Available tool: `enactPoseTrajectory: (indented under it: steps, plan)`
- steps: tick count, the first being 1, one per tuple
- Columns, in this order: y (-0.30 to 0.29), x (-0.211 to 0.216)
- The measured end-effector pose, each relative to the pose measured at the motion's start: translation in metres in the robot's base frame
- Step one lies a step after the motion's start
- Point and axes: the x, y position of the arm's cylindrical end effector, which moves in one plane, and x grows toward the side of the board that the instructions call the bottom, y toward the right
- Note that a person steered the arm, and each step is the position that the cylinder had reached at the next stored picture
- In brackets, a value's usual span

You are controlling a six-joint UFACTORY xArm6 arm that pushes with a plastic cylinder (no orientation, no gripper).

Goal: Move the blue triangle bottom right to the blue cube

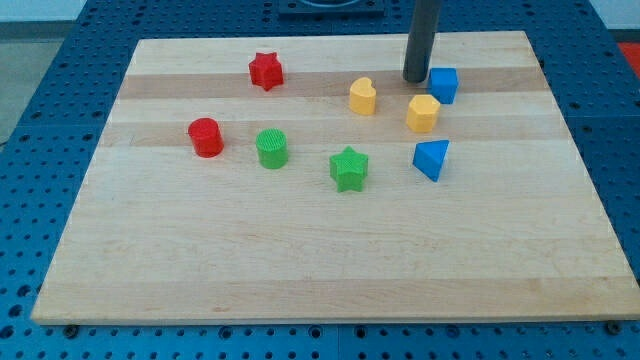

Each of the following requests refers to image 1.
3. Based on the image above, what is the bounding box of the yellow heart block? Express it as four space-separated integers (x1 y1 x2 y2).
349 77 377 115

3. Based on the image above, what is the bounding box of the red cylinder block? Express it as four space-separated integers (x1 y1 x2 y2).
188 118 224 158

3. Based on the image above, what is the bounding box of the green star block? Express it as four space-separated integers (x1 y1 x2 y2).
329 146 369 192

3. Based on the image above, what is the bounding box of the red star block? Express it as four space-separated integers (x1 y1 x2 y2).
248 52 284 91

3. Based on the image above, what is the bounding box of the wooden board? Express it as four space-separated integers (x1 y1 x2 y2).
31 31 639 326

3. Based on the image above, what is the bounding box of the green cylinder block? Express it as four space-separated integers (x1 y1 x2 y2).
255 128 288 169

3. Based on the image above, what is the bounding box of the blue triangle block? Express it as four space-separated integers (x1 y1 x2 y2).
412 140 449 182

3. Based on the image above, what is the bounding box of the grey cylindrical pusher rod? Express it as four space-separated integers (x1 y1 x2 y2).
403 0 443 83

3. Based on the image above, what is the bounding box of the blue cube block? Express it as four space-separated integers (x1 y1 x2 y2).
427 68 459 105

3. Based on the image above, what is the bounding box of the yellow hexagon block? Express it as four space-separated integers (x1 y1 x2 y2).
406 94 441 133

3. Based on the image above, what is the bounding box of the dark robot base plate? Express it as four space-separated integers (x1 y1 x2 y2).
278 0 385 18

